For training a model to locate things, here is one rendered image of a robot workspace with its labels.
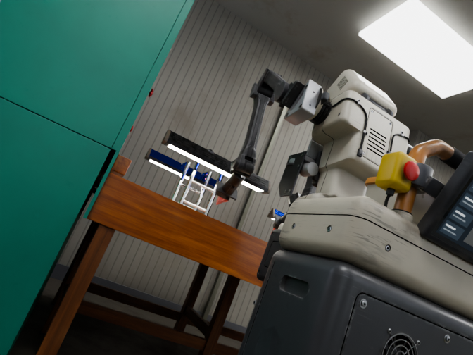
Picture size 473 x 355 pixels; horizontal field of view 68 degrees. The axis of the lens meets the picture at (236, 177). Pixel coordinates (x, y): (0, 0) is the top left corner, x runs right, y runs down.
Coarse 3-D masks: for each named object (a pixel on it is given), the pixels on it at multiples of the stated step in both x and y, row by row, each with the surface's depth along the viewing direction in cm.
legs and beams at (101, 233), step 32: (96, 224) 180; (96, 256) 126; (64, 288) 171; (96, 288) 230; (192, 288) 254; (224, 288) 208; (64, 320) 120; (128, 320) 183; (192, 320) 231; (224, 320) 202; (224, 352) 201
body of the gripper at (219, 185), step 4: (228, 180) 153; (220, 184) 157; (224, 184) 155; (228, 184) 152; (220, 188) 155; (224, 188) 154; (228, 188) 153; (232, 188) 152; (236, 188) 154; (220, 192) 153; (224, 192) 154; (228, 192) 154; (232, 192) 155; (236, 192) 159; (228, 196) 155; (232, 196) 156; (236, 196) 157
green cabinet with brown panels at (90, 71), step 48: (48, 0) 123; (96, 0) 129; (144, 0) 136; (192, 0) 144; (0, 48) 116; (48, 48) 121; (96, 48) 128; (144, 48) 134; (0, 96) 115; (48, 96) 120; (96, 96) 126; (144, 96) 133
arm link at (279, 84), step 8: (264, 72) 157; (272, 72) 153; (264, 80) 155; (272, 80) 146; (280, 80) 137; (264, 88) 158; (272, 88) 142; (280, 88) 123; (288, 88) 120; (280, 96) 121
